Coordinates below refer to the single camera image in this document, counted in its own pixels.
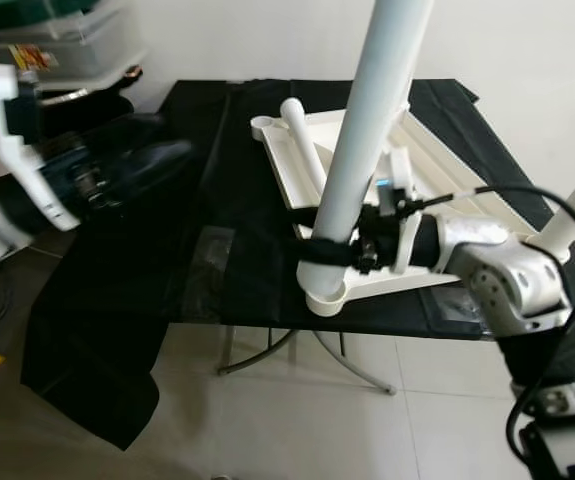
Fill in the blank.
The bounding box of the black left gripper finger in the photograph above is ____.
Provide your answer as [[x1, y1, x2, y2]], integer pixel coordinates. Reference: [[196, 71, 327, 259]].
[[107, 142, 196, 198], [102, 113, 166, 146]]

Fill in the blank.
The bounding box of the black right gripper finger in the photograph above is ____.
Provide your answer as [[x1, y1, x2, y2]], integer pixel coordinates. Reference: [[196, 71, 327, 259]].
[[297, 235, 360, 266]]

